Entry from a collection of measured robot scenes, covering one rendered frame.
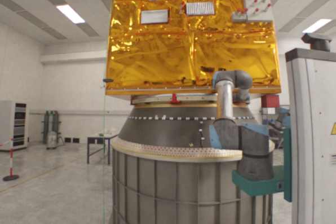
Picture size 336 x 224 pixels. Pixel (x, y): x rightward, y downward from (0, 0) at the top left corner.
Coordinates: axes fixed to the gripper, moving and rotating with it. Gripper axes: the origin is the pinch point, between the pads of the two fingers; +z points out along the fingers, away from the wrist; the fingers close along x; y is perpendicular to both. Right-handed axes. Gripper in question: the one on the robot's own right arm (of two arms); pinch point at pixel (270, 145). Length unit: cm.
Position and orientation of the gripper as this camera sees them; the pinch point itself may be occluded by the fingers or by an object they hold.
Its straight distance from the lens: 144.5
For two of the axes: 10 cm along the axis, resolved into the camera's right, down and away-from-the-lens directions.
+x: 9.6, 1.5, 2.2
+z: -2.1, 9.4, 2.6
